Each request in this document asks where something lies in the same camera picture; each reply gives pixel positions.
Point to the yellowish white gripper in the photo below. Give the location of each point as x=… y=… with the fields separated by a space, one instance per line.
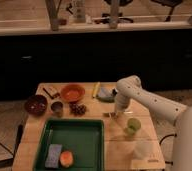
x=119 y=110

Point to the silver fork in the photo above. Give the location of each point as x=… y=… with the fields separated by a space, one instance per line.
x=111 y=114

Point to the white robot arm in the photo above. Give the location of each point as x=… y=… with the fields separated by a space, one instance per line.
x=178 y=114

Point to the green plastic tray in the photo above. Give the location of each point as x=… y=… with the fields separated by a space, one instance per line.
x=83 y=137

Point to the green cucumber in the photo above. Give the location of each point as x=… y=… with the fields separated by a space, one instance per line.
x=106 y=99

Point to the blue grey cloth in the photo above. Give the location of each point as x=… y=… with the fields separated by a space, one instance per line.
x=103 y=93

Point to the green plastic cup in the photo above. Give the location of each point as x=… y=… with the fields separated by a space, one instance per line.
x=133 y=125

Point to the yellow banana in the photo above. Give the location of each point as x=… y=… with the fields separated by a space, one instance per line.
x=95 y=90

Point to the wooden table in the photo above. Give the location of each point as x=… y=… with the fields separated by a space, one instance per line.
x=118 y=145

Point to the bunch of dark grapes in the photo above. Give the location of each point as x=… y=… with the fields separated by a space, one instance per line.
x=77 y=109

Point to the orange bowl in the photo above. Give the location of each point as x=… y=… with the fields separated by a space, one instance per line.
x=72 y=93

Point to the white plastic cup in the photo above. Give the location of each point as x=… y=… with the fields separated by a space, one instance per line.
x=143 y=150

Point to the brown chocolate bar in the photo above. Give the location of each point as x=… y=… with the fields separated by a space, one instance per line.
x=52 y=92

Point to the orange peach fruit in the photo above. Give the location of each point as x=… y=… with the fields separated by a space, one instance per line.
x=66 y=159

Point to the dark red bowl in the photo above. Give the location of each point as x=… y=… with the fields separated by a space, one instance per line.
x=36 y=105

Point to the blue grey sponge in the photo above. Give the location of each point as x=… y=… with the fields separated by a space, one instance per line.
x=52 y=159

